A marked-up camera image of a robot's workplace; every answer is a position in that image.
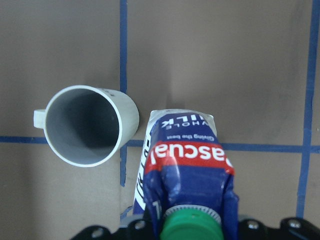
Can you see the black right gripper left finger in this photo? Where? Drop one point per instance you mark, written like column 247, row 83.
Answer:
column 134, row 227

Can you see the white ribbed mug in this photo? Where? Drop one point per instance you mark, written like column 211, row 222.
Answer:
column 85, row 125

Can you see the blue white milk carton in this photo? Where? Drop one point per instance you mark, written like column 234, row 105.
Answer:
column 185, row 181

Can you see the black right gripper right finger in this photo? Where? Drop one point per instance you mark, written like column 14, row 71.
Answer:
column 290, row 228

